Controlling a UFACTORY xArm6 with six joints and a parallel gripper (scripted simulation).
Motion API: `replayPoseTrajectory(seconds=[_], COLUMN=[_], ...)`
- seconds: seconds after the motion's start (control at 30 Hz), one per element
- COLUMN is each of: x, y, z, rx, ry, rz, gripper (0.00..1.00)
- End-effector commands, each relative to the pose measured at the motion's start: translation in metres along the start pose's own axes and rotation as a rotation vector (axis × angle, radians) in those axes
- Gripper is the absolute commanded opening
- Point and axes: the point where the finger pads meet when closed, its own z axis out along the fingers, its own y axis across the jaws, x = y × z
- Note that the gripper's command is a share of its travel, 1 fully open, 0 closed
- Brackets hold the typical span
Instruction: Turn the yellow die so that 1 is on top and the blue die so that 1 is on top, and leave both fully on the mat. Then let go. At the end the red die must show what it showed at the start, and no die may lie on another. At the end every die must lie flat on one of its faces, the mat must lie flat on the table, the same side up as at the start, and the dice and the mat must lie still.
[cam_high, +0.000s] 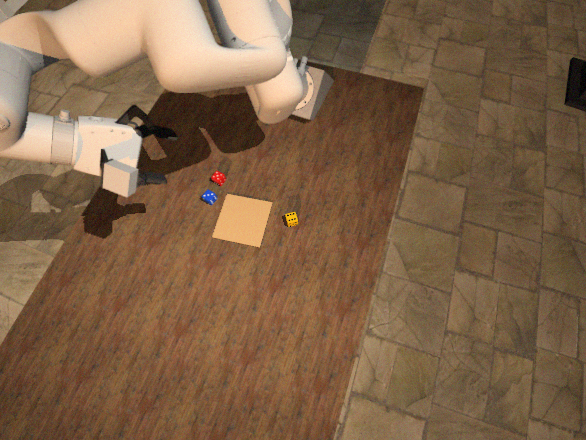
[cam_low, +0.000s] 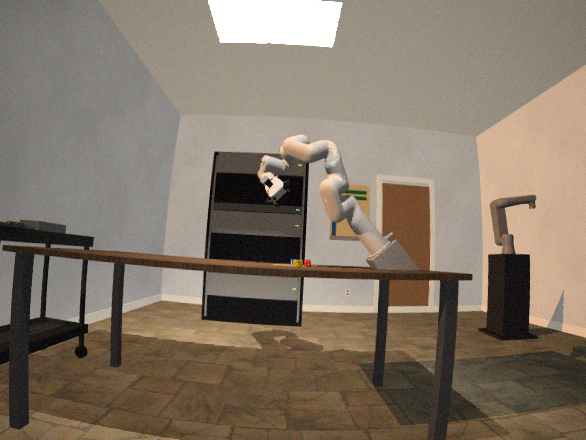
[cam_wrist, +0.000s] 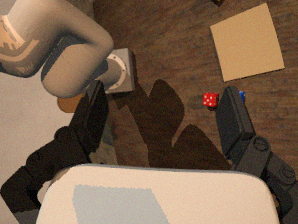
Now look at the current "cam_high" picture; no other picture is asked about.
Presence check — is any red die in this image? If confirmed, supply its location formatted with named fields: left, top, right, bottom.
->
left=211, top=171, right=226, bottom=186

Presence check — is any peach flat mat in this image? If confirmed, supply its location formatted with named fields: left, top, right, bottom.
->
left=212, top=194, right=273, bottom=248

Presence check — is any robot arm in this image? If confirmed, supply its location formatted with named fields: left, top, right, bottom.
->
left=0, top=0, right=314, bottom=166

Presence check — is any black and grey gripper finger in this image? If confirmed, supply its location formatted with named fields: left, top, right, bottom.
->
left=136, top=171, right=167, bottom=188
left=115, top=105, right=178, bottom=141

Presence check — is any yellow die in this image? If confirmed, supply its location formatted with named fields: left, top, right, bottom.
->
left=285, top=212, right=298, bottom=227

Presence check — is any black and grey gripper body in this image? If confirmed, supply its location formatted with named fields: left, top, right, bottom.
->
left=70, top=116, right=142, bottom=176

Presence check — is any blue die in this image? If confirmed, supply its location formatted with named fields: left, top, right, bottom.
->
left=202, top=189, right=218, bottom=205

